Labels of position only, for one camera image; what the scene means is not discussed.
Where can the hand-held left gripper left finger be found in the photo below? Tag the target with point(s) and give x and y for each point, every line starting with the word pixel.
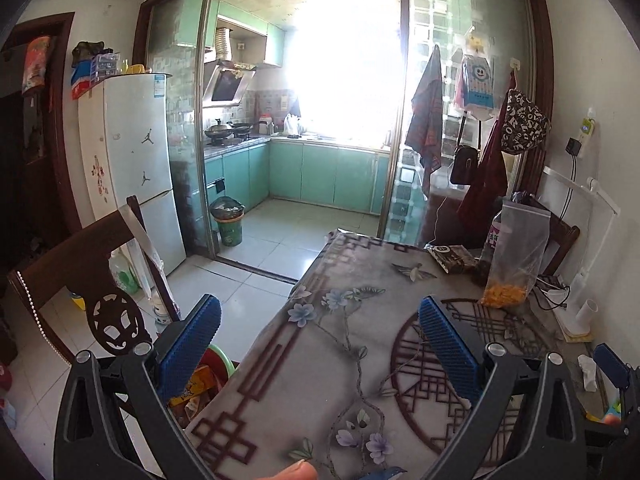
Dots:
pixel 190 350

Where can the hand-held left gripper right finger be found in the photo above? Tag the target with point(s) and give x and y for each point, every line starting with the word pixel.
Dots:
pixel 450 350

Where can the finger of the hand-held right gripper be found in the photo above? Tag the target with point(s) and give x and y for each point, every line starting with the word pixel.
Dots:
pixel 612 365

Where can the red bin with green rim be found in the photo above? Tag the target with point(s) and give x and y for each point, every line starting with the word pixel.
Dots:
pixel 227 360

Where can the black shoulder bag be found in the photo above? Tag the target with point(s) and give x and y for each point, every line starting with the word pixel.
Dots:
pixel 465 165

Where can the person's left hand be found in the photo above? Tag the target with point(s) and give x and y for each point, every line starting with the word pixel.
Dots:
pixel 292 471

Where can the crumpled white tissue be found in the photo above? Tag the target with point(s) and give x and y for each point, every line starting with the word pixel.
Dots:
pixel 588 372

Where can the orange snack packet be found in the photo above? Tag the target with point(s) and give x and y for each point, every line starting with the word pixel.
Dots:
pixel 192 387

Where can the white blue floor jar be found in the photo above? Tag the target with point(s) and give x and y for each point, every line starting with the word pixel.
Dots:
pixel 162 310

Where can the white plastic tube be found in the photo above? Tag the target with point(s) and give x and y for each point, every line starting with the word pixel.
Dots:
pixel 587 315

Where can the dark snack packet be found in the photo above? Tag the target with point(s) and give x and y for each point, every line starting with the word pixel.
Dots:
pixel 454 259

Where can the white power strip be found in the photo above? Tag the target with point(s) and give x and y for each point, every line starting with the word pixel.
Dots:
pixel 552 287

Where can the green detergent bottle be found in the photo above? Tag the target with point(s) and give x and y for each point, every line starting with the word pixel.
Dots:
pixel 125 275

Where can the floral tablecloth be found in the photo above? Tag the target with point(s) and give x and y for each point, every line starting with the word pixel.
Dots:
pixel 340 350

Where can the zip bag of orange snacks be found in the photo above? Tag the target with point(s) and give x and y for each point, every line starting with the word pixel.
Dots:
pixel 517 260

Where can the purple label drink bottle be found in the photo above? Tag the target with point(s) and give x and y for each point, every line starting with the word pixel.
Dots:
pixel 492 245

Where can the white cloth strip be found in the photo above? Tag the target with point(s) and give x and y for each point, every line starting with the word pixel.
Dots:
pixel 142 245

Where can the green kitchen waste bin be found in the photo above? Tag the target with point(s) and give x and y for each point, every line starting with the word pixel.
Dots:
pixel 228 225

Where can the plain wooden chair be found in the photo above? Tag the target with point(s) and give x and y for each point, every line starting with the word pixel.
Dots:
pixel 562 235

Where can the glass sliding door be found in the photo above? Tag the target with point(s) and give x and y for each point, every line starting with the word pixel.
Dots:
pixel 450 210
pixel 180 150

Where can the carved wooden chair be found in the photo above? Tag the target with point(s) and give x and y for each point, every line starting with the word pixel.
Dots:
pixel 65 270

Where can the dark red hanging garment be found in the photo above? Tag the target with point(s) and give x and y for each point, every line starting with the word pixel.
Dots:
pixel 485 185

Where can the white desk lamp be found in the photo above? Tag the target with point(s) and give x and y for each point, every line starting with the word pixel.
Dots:
pixel 575 185

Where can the red mug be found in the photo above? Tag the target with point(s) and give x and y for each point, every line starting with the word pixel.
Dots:
pixel 5 377

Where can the white refrigerator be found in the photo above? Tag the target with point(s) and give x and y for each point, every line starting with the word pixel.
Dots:
pixel 135 170

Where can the black wok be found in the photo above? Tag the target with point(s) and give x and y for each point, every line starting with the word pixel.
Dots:
pixel 218 131

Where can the black plug adapter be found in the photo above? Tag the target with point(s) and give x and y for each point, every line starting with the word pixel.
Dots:
pixel 574 147

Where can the teal lower kitchen cabinets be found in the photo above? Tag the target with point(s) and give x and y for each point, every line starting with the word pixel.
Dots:
pixel 320 170

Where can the teal kitchen cabinets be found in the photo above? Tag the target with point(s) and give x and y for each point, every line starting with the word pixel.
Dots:
pixel 250 30
pixel 320 170

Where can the frying pan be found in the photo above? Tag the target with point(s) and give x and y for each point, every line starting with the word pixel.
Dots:
pixel 242 126

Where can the hanging red blue towel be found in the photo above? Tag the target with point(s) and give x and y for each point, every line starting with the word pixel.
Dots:
pixel 425 120

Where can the black white patterned bag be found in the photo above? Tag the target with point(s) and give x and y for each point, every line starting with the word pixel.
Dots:
pixel 525 122

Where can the white blue smiley bag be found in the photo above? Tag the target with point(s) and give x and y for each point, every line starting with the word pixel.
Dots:
pixel 477 82

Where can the range hood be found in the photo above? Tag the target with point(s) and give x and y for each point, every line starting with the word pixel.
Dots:
pixel 227 82

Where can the blue red box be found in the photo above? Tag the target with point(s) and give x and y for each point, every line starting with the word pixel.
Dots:
pixel 82 80

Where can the clear plastic drawer box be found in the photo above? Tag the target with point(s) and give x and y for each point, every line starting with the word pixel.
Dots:
pixel 106 65

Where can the dark green cloth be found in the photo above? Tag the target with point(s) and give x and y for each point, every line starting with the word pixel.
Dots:
pixel 87 50

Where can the red door decoration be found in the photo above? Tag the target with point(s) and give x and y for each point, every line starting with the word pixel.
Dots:
pixel 36 65

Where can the teal upper kitchen cabinets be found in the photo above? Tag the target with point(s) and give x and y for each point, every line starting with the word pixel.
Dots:
pixel 250 30

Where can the white green wall charger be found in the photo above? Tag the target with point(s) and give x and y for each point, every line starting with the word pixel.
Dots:
pixel 588 130

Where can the silver exhaust duct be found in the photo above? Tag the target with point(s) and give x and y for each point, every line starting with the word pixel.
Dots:
pixel 223 44

